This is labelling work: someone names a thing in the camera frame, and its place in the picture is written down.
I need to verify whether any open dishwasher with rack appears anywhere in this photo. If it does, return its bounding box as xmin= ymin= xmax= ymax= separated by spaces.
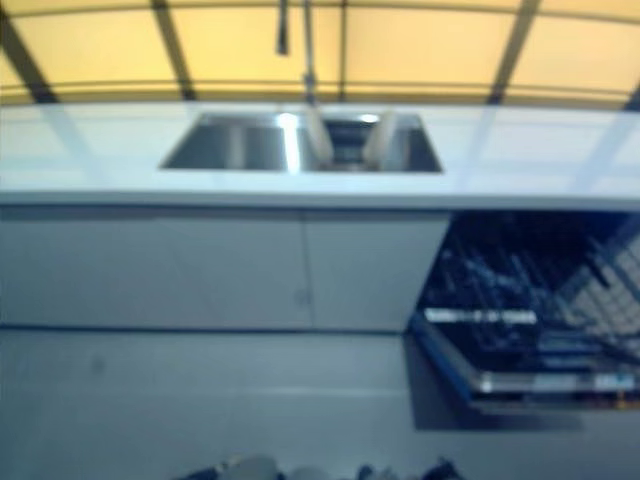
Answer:
xmin=424 ymin=212 xmax=640 ymax=361

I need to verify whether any open dishwasher door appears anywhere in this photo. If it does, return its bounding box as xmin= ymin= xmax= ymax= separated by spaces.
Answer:
xmin=410 ymin=308 xmax=640 ymax=414

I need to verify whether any white cabinet door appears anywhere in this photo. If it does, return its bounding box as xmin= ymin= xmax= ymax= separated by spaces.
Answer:
xmin=302 ymin=208 xmax=451 ymax=332
xmin=0 ymin=205 xmax=312 ymax=331

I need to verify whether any stainless steel kitchen sink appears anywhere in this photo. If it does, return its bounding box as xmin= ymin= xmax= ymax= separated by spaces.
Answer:
xmin=158 ymin=110 xmax=446 ymax=175

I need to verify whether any chrome kitchen faucet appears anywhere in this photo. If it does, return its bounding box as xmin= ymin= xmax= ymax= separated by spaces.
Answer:
xmin=274 ymin=0 xmax=321 ymax=109

